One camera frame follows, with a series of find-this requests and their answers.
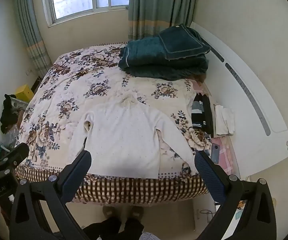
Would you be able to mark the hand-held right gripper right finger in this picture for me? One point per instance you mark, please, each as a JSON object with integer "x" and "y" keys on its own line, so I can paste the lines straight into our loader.
{"x": 208, "y": 177}

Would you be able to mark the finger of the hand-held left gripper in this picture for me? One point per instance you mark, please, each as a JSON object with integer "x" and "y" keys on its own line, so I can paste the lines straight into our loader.
{"x": 16, "y": 155}

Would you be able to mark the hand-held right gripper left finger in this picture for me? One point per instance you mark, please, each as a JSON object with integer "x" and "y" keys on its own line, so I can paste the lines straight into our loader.
{"x": 78, "y": 171}

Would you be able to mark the white knit sweater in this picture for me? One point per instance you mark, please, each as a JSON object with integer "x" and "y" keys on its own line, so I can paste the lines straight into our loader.
{"x": 124, "y": 140}

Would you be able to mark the dark striped folded clothes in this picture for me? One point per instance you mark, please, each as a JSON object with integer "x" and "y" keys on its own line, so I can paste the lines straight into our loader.
{"x": 201, "y": 117}

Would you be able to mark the dark smartphone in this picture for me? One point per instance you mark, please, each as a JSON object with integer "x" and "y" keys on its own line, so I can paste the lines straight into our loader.
{"x": 215, "y": 153}

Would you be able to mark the black cloth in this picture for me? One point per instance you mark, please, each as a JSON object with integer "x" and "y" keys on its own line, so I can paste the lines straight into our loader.
{"x": 7, "y": 115}

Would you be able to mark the white plastic basket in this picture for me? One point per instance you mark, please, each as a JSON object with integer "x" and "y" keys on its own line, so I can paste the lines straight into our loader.
{"x": 20, "y": 103}

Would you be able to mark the beige slipper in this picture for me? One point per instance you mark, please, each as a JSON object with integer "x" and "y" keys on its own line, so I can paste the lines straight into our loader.
{"x": 110, "y": 212}
{"x": 137, "y": 212}

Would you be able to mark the white folded cloth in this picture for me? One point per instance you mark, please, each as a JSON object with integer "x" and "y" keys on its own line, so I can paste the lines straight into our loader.
{"x": 223, "y": 120}

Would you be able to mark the yellow box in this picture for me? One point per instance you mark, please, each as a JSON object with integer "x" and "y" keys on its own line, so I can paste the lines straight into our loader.
{"x": 25, "y": 93}

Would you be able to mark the person's legs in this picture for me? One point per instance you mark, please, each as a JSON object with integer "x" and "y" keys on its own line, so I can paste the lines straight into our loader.
{"x": 114, "y": 230}

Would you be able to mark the floral bedspread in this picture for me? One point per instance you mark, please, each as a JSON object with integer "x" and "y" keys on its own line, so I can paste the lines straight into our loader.
{"x": 84, "y": 80}

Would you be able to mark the white headboard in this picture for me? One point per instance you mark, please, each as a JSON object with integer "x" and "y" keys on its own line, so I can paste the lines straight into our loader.
{"x": 258, "y": 80}

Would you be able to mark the teal folded blanket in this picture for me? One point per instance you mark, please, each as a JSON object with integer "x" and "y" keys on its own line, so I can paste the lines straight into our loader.
{"x": 159, "y": 63}

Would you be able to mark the green striped curtain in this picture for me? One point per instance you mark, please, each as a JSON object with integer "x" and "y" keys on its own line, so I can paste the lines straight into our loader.
{"x": 156, "y": 7}
{"x": 31, "y": 30}

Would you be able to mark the teal folded pillowcase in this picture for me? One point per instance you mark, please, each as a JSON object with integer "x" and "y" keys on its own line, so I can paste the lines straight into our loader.
{"x": 183, "y": 41}

